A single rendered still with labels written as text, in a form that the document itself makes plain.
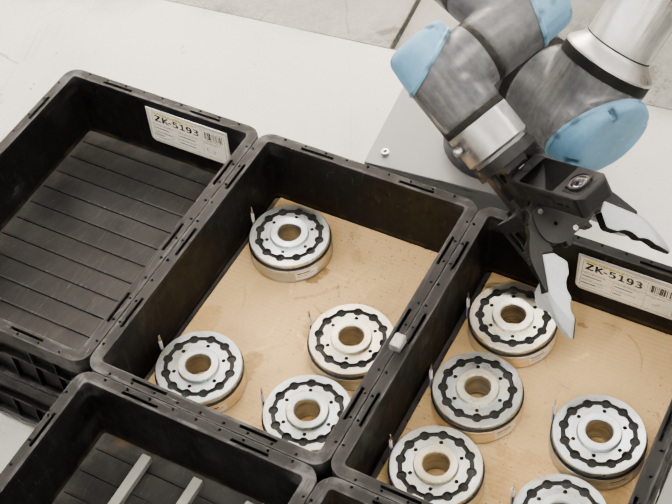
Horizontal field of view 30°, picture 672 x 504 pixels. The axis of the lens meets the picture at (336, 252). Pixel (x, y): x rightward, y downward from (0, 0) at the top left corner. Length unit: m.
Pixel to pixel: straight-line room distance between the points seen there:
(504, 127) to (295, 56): 0.77
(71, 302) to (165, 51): 0.63
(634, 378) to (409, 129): 0.50
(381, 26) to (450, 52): 1.85
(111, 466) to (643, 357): 0.62
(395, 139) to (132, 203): 0.37
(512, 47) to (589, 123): 0.18
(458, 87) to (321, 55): 0.74
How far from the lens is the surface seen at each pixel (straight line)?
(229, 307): 1.54
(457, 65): 1.32
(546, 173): 1.31
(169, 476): 1.42
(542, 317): 1.48
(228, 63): 2.05
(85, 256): 1.64
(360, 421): 1.31
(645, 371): 1.49
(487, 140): 1.32
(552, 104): 1.51
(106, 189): 1.71
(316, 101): 1.96
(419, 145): 1.74
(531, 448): 1.42
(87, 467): 1.45
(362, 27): 3.18
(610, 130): 1.50
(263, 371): 1.48
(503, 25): 1.34
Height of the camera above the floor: 2.04
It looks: 50 degrees down
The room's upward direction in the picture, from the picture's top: 6 degrees counter-clockwise
